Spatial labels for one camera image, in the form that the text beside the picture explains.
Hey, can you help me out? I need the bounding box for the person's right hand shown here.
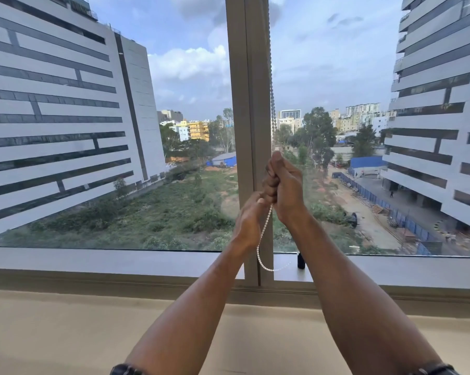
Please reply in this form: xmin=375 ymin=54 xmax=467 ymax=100
xmin=262 ymin=151 xmax=312 ymax=226

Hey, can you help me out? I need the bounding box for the person's left hand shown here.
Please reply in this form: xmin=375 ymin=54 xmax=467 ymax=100
xmin=233 ymin=191 xmax=268 ymax=251

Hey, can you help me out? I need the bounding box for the white bead blind chain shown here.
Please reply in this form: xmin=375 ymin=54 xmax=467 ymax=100
xmin=256 ymin=0 xmax=294 ymax=273

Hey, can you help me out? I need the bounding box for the person's left forearm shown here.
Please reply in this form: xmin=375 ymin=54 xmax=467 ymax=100
xmin=123 ymin=234 xmax=260 ymax=375

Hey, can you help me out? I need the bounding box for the person's right forearm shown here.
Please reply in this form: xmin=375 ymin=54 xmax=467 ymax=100
xmin=282 ymin=212 xmax=461 ymax=375

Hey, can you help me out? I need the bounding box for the blue roofed shed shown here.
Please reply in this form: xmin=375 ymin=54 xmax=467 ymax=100
xmin=211 ymin=152 xmax=237 ymax=167

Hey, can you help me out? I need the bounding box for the yellow apartment building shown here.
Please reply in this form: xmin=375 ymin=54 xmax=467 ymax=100
xmin=187 ymin=121 xmax=210 ymax=142

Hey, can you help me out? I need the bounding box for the blue site fence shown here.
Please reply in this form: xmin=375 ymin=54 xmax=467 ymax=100
xmin=332 ymin=172 xmax=443 ymax=255

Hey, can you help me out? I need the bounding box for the white striped office building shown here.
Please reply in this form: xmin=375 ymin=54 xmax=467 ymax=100
xmin=0 ymin=0 xmax=168 ymax=240
xmin=380 ymin=0 xmax=470 ymax=235

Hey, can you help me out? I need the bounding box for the black wristband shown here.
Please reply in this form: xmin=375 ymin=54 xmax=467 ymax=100
xmin=109 ymin=363 xmax=146 ymax=375
xmin=414 ymin=362 xmax=461 ymax=375

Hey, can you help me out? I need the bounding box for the beige window sill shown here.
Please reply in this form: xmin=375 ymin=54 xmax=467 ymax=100
xmin=0 ymin=288 xmax=470 ymax=375

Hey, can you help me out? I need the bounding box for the grey window frame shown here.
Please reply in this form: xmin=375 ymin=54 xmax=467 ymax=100
xmin=0 ymin=0 xmax=470 ymax=309

